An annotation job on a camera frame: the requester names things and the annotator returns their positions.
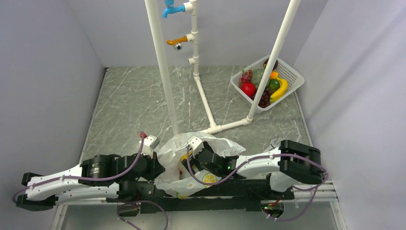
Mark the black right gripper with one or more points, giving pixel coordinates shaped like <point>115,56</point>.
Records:
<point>206,147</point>

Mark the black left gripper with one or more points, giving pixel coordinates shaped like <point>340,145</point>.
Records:
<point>155,168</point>

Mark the red fake grapes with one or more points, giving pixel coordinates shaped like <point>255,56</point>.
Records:
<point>245,77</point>

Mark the yellow fake bananas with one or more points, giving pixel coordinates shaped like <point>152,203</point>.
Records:
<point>281,91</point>

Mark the yellow fake lemon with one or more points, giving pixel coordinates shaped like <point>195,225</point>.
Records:
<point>184,157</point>

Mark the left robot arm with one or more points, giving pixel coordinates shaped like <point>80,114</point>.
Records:
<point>104,176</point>

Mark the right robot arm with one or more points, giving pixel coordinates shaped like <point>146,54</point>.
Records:
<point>287,165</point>

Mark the purple fake grapes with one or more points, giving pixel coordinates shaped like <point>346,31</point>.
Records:
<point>265,98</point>

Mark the green fake melon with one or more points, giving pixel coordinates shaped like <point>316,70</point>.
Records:
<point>257,77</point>

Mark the green fake lime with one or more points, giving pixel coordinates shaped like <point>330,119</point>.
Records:
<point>274,85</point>

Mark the orange fake fruit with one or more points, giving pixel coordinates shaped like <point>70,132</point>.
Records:
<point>274,75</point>

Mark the silver wrench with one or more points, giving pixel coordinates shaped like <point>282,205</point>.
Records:
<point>274,143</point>

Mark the silver metal ball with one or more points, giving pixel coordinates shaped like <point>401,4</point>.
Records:
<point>177,46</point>

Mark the white plastic basket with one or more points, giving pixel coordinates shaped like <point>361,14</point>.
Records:
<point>294,79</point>

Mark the orange tap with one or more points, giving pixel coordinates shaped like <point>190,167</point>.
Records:
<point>176,41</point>

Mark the blue tap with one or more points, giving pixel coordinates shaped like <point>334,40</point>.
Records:
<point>171,9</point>

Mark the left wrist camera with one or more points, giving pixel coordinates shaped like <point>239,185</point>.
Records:
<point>149,144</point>

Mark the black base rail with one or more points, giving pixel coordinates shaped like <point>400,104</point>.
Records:
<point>249,195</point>

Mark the white pvc pipe frame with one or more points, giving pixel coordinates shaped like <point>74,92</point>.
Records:
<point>191,6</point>

